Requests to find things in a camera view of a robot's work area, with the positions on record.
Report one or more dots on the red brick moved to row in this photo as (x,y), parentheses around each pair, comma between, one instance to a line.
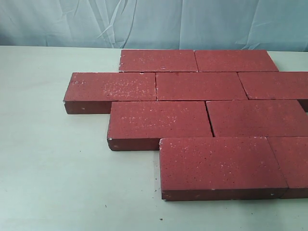
(199,86)

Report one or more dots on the red brick middle right row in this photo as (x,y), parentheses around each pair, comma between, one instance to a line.
(257,118)

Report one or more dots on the red brick back right row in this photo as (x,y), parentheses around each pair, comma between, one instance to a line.
(276,86)

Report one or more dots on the white backdrop curtain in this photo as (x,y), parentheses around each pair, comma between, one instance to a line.
(273,25)

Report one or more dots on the red brick row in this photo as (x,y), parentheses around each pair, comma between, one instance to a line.
(276,86)
(257,118)

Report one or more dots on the red brick back right corner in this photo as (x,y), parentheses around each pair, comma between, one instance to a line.
(234,61)

